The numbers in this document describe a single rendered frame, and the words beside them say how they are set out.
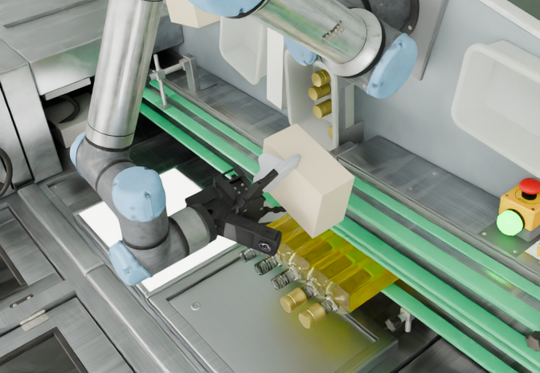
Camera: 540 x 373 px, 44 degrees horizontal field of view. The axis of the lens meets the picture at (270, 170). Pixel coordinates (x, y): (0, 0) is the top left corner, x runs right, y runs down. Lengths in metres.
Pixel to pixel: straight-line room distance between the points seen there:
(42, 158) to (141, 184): 1.13
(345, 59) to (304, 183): 0.22
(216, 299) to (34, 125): 0.81
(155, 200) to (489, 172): 0.69
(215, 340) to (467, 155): 0.66
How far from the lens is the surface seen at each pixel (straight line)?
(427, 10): 1.30
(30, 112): 2.02
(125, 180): 0.99
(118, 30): 0.98
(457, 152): 1.40
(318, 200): 1.13
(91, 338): 1.61
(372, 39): 1.09
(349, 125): 1.54
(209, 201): 1.14
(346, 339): 1.45
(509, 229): 1.25
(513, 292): 1.22
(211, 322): 1.51
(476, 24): 1.26
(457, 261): 1.25
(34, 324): 1.69
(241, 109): 1.86
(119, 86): 1.01
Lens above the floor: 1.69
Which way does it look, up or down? 28 degrees down
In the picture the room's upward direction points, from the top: 117 degrees counter-clockwise
